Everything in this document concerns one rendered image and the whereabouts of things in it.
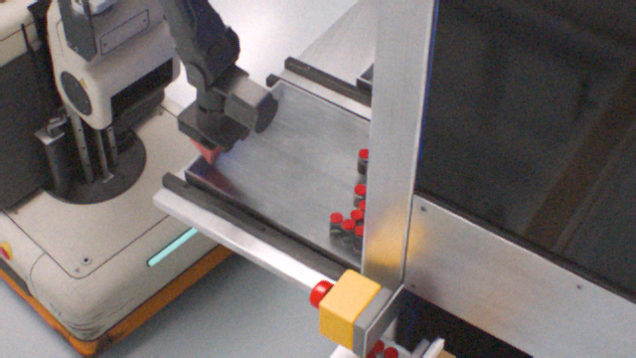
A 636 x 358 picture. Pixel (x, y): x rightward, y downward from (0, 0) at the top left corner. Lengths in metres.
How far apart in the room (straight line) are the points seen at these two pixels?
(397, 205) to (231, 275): 1.43
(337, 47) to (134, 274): 0.78
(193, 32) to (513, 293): 0.55
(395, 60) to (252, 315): 1.54
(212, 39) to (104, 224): 1.06
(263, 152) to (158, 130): 0.94
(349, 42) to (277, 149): 0.30
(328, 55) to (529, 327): 0.78
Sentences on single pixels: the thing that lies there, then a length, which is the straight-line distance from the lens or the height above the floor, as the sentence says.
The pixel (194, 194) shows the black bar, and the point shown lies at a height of 0.90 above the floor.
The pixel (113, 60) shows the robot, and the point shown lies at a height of 0.80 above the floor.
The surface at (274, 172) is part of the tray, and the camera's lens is 1.64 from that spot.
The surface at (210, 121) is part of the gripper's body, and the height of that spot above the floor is 1.02.
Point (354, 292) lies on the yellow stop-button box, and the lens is 1.31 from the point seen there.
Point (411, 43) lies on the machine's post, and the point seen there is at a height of 1.43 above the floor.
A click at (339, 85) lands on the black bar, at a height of 0.90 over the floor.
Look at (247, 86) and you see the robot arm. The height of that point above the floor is 1.10.
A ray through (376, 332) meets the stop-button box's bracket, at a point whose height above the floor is 1.00.
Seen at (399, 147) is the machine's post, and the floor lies 1.27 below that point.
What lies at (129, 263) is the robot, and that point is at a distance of 2.32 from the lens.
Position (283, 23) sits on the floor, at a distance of 3.31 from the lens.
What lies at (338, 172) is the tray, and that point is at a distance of 1.64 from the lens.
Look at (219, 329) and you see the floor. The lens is 2.52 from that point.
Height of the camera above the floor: 2.10
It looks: 48 degrees down
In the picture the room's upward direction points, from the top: straight up
